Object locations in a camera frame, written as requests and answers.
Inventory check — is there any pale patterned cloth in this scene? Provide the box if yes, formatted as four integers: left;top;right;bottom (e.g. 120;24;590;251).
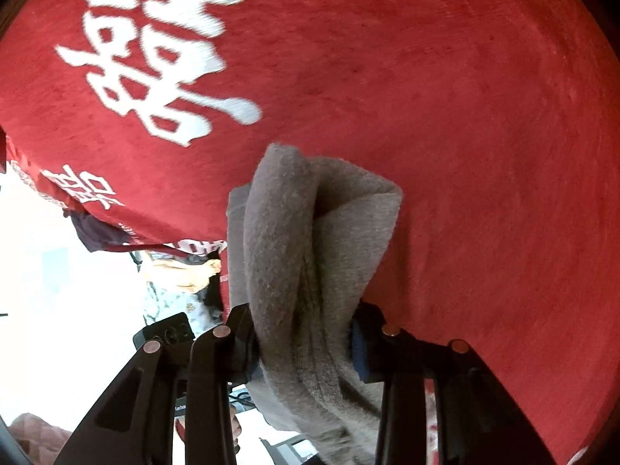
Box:
130;250;227;339

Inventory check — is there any pink quilted cloth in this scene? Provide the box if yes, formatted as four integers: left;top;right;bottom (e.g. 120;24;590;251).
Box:
9;412;74;465

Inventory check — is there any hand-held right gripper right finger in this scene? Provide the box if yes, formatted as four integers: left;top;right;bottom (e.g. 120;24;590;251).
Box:
350;301;558;465

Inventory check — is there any red printed blanket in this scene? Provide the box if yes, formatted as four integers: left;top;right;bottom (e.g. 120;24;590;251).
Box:
0;0;620;465

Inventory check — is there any grey knit garment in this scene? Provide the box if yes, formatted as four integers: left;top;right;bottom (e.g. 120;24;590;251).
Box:
226;143;404;465

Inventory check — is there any dark cloth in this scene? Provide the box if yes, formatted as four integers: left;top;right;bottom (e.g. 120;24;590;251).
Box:
70;210;129;253

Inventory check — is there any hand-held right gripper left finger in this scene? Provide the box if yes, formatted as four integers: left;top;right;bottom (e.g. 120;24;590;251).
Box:
53;303;265;465

